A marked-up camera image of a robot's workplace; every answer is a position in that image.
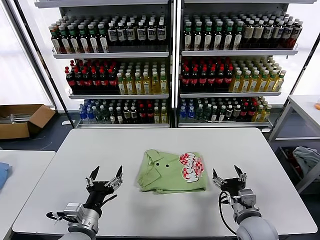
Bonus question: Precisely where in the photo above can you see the silver metal rods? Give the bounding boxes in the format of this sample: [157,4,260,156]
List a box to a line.
[0,112,33,124]

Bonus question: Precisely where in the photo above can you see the grey crumpled cloth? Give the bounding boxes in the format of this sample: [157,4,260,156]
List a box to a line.
[292,146,320,180]

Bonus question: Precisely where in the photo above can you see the light green polo shirt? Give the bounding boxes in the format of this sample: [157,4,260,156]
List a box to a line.
[136,149,210,195]

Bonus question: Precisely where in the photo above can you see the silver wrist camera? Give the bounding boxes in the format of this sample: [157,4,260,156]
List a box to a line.
[63,202,85,221]
[238,188,258,210]

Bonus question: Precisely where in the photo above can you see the dark storage crate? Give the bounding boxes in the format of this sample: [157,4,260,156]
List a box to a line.
[277,145,320,187]

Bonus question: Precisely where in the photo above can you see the dark bottle blue-white label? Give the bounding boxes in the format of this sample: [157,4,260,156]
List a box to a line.
[262,19,276,49]
[290,18,304,50]
[116,21,127,47]
[146,20,158,47]
[126,21,137,47]
[156,20,168,46]
[107,21,118,47]
[272,19,285,49]
[136,21,148,47]
[281,19,295,49]

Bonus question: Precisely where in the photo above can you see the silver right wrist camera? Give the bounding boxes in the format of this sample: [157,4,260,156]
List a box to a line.
[238,188,258,210]

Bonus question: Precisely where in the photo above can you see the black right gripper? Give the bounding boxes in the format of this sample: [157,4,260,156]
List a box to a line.
[211,164,248,199]

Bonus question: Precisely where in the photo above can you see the grey frame side table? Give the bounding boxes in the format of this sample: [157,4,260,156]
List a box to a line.
[267,94,320,195]

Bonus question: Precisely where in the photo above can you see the brown cardboard box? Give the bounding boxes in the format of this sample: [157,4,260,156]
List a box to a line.
[0,103,56,140]

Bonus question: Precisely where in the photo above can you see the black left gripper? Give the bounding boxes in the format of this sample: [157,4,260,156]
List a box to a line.
[84,164,124,209]

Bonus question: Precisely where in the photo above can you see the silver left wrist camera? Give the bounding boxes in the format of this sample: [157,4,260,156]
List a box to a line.
[63,202,85,221]

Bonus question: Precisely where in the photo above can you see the dark bottle beige label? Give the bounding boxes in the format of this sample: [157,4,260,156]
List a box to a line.
[252,19,266,49]
[242,20,256,49]

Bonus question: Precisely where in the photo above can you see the grey metal shelf rack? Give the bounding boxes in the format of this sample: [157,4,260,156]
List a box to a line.
[174,0,316,132]
[33,0,176,130]

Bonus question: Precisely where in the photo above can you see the dark tea bottle white label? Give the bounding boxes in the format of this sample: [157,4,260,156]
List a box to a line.
[50,24,62,54]
[59,24,72,54]
[97,23,110,53]
[193,21,204,50]
[232,21,244,50]
[203,21,214,50]
[68,24,81,54]
[78,23,91,54]
[87,23,100,53]
[223,21,235,50]
[213,21,225,50]
[183,21,194,50]

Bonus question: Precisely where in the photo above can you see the cola bottle red cap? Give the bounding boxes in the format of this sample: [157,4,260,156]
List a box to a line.
[247,102,257,120]
[146,104,155,124]
[215,65,226,91]
[107,68,118,92]
[91,68,101,92]
[224,64,235,90]
[99,68,110,92]
[74,68,84,92]
[138,104,147,124]
[82,68,93,92]
[65,66,76,92]
[190,66,200,91]
[207,65,217,91]
[198,66,209,91]
[181,66,191,91]
[240,102,249,121]

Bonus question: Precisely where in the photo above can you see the red cloth item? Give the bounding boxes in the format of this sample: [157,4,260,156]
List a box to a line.
[291,159,302,176]

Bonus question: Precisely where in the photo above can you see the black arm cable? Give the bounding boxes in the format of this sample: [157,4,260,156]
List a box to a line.
[218,191,238,236]
[45,211,70,223]

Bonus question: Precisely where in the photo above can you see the blue folded cloth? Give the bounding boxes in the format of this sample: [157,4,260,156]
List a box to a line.
[0,161,13,192]

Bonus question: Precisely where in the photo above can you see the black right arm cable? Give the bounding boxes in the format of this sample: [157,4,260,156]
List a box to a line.
[218,191,238,236]

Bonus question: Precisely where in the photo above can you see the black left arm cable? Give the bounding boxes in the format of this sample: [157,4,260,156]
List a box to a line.
[45,211,70,223]

